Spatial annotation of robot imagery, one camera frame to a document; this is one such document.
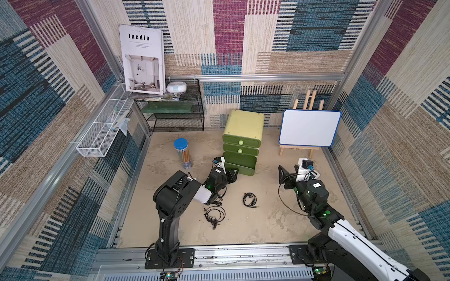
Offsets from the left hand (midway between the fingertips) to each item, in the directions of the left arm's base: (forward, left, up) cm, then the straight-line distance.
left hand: (238, 169), depth 95 cm
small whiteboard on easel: (+17, -42, +12) cm, 47 cm away
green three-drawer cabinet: (+11, -3, +17) cm, 21 cm away
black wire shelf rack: (+38, +31, +7) cm, 50 cm away
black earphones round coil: (-15, -5, -5) cm, 17 cm away
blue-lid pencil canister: (+5, +28, +14) cm, 32 cm away
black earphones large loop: (-22, +13, -6) cm, 26 cm away
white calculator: (-2, -41, -4) cm, 42 cm away
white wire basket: (+9, +72, +13) cm, 74 cm away
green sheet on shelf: (+27, +37, +21) cm, 50 cm away
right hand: (-8, -21, +16) cm, 28 cm away
